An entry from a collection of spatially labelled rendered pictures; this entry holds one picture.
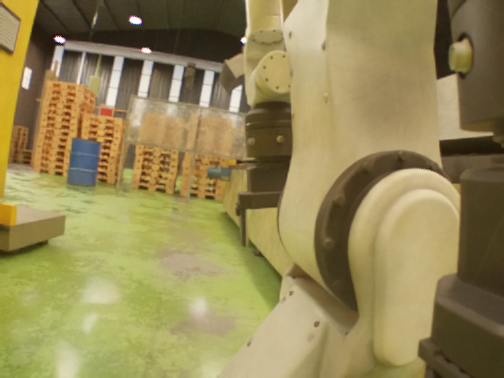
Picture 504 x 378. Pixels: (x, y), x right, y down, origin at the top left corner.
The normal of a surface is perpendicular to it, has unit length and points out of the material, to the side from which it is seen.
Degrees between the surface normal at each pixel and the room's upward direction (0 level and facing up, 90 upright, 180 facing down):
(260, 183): 90
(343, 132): 90
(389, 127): 90
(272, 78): 90
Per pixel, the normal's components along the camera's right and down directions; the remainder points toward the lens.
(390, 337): 0.18, 0.07
